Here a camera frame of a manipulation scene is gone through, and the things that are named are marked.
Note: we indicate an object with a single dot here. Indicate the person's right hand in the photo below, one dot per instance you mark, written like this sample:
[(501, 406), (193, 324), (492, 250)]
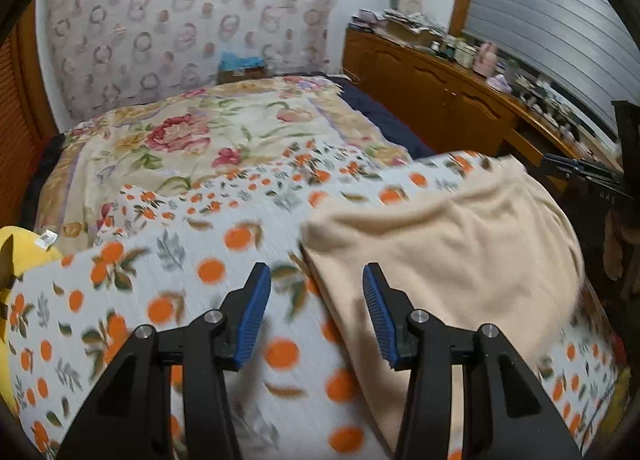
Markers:
[(617, 250)]

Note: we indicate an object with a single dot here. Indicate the peach printed t-shirt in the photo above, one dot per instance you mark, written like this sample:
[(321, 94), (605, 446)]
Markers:
[(450, 240)]

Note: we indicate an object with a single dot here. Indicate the orange-print white bedsheet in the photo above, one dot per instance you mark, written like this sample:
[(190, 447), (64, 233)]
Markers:
[(150, 265)]

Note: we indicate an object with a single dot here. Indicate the floral blanket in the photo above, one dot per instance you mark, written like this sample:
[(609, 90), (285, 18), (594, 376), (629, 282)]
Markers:
[(200, 140)]

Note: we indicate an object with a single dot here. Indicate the wooden sideboard cabinet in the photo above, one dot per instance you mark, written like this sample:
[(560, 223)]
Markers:
[(425, 85)]

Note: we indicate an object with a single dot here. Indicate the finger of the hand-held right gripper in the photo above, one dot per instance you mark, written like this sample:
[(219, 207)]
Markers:
[(562, 165)]

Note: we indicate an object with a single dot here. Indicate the yellow plush toy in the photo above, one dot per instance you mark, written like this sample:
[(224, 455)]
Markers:
[(20, 260)]

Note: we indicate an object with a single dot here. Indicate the grey window blind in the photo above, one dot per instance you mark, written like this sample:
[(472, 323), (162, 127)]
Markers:
[(540, 15)]

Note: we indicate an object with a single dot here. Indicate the circle-patterned sheer curtain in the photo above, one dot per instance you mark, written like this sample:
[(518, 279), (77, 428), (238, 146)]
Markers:
[(175, 15)]

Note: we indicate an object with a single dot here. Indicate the cardboard box with clutter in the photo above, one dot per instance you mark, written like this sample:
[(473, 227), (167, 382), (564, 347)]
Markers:
[(407, 30)]

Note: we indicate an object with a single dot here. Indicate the blue bag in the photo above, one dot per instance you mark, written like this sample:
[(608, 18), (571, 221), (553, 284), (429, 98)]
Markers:
[(242, 61)]

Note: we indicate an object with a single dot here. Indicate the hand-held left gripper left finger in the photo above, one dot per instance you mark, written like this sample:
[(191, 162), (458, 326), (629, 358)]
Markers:
[(252, 320)]

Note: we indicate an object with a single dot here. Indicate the dark blue quilt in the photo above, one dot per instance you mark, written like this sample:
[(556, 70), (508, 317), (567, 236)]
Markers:
[(380, 115)]

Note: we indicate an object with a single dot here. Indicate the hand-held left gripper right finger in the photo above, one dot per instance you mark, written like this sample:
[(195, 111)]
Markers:
[(380, 320)]

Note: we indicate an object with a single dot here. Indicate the brown wooden box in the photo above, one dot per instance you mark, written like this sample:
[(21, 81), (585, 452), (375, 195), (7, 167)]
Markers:
[(242, 76)]

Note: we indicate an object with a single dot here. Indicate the wooden headboard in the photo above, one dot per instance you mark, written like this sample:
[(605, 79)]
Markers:
[(20, 140)]

